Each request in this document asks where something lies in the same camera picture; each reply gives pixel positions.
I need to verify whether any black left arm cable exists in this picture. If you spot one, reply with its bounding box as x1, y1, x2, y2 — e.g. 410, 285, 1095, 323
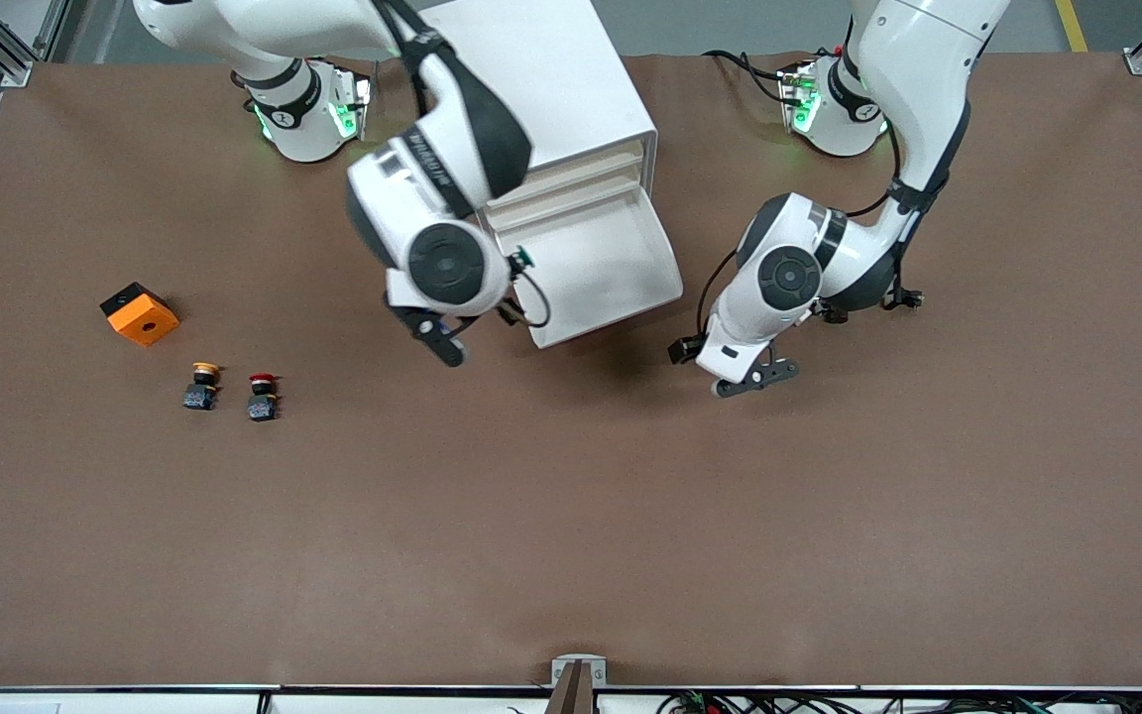
695, 124, 914, 343

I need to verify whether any grey metal edge bracket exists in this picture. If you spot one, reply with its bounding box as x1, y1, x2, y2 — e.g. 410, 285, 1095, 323
550, 654, 608, 690

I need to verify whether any white plastic drawer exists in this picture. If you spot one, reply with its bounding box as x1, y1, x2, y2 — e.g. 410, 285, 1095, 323
529, 139, 645, 184
492, 162, 647, 211
480, 183, 684, 350

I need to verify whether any brown table mat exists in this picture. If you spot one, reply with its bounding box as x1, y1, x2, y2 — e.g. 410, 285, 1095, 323
0, 50, 1142, 690

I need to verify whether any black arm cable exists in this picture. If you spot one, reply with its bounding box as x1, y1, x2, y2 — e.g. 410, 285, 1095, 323
695, 124, 914, 343
507, 268, 553, 330

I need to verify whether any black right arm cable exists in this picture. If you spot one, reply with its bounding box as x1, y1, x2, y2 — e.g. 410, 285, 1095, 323
507, 268, 553, 330

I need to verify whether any white drawer cabinet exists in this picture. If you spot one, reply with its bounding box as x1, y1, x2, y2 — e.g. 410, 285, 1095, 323
417, 0, 658, 214

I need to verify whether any orange box with hole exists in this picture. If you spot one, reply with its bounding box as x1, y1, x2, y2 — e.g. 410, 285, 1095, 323
100, 282, 180, 348

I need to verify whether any red push button switch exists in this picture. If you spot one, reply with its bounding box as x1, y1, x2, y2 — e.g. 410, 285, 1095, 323
246, 373, 282, 422

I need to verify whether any white table edge rail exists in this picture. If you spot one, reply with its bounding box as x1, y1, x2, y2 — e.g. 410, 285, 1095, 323
0, 684, 1142, 714

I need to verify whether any yellow push button switch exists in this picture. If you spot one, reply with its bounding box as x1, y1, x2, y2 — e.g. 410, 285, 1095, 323
182, 362, 223, 412

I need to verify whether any black base cable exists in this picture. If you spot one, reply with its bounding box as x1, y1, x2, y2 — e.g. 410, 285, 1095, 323
703, 48, 792, 105

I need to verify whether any black cable bundle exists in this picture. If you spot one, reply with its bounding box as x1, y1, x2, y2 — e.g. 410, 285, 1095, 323
655, 691, 1142, 714

